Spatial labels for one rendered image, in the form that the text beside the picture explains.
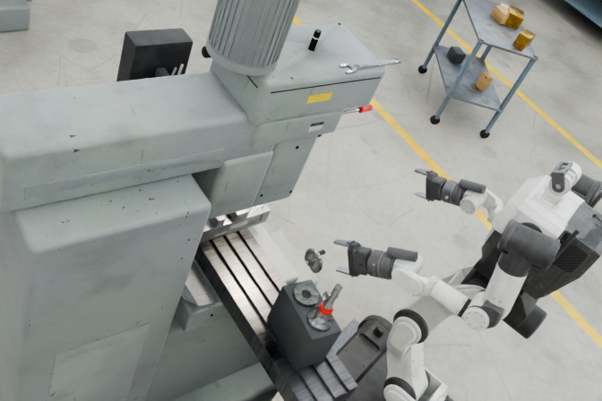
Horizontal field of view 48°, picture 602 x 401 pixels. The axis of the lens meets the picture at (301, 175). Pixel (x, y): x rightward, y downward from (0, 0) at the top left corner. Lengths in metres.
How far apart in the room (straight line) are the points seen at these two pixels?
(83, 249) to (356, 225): 2.85
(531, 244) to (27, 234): 1.31
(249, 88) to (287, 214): 2.44
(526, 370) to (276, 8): 3.08
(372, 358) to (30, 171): 1.81
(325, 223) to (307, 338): 2.13
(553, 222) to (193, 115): 1.07
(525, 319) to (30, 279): 1.53
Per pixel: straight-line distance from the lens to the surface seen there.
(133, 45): 2.10
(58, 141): 1.66
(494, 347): 4.27
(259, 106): 1.84
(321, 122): 2.08
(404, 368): 2.76
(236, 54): 1.76
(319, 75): 1.92
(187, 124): 1.79
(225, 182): 2.02
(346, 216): 4.41
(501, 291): 2.07
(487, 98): 5.79
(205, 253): 2.55
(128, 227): 1.77
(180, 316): 2.55
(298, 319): 2.25
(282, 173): 2.20
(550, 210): 2.13
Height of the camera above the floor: 2.87
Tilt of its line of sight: 39 degrees down
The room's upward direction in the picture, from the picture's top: 24 degrees clockwise
